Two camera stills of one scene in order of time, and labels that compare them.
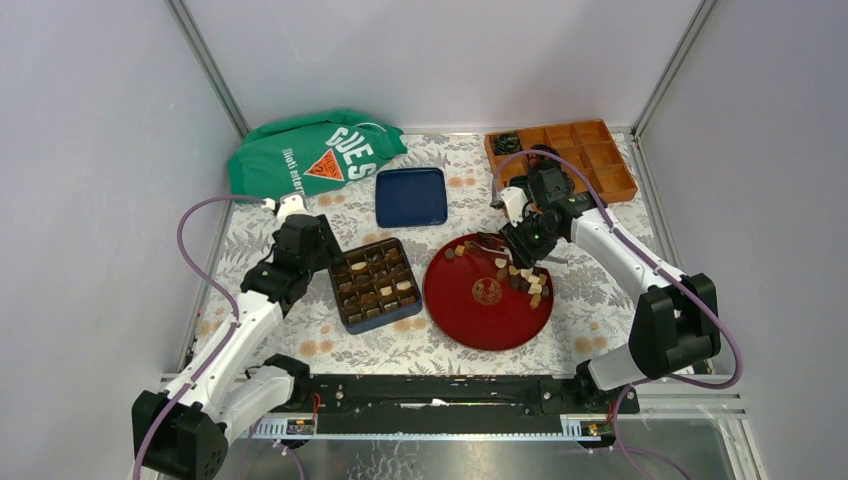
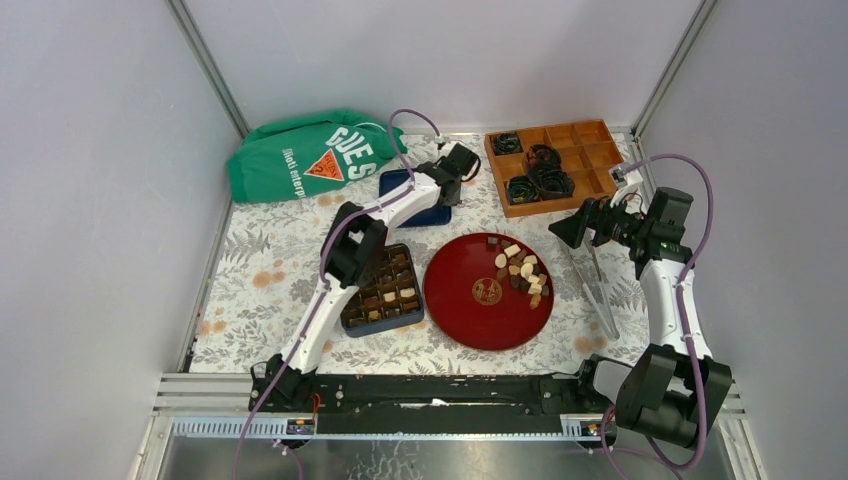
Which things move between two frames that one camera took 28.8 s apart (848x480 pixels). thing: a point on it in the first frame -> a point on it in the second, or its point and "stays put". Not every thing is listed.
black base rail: [459, 404] stays put
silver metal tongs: [491, 241] -> [614, 336]
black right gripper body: [529, 239] -> [612, 223]
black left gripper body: [329, 252] -> [450, 198]
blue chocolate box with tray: [375, 285] stays put
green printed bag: [310, 153] stays put
